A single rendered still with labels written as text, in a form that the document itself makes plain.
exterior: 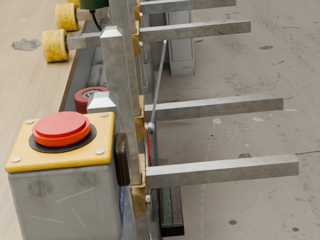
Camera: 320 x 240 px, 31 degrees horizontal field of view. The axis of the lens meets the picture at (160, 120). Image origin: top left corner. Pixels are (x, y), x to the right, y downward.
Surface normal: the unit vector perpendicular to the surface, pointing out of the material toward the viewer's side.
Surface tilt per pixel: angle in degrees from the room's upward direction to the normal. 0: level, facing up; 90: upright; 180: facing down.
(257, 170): 90
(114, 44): 90
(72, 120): 0
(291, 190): 0
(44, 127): 0
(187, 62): 90
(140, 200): 90
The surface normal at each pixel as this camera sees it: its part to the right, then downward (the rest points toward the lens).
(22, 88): -0.09, -0.89
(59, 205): 0.03, 0.44
